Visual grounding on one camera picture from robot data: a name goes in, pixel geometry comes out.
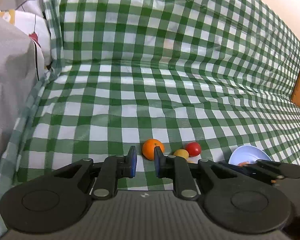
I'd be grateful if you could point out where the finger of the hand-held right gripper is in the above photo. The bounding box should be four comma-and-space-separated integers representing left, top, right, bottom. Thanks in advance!
219, 161, 276, 184
255, 159, 300, 180

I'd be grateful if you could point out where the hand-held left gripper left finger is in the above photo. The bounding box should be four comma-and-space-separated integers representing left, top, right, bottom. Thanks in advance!
51, 146, 138, 201

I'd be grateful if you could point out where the grey blanket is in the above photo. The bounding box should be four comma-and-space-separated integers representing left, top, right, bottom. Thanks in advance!
0, 10, 47, 180

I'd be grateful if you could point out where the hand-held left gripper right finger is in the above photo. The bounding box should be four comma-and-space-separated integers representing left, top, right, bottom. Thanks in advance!
154, 147, 243, 201

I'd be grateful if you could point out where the small red fruit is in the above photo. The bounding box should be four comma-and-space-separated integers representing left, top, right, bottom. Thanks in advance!
185, 142, 202, 157

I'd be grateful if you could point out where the light blue plate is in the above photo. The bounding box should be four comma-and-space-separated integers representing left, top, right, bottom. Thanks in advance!
229, 145, 273, 167

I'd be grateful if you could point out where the white printed quilt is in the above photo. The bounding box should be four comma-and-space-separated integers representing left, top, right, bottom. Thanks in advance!
0, 0, 52, 68

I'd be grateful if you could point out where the green checked tablecloth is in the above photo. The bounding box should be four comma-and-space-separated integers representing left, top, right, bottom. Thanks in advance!
0, 0, 300, 240

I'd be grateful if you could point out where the small yellow fruit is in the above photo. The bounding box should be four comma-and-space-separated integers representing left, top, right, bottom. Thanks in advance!
173, 149, 189, 160

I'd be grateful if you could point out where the orange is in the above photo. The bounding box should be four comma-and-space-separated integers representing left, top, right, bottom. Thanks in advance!
142, 139, 165, 161

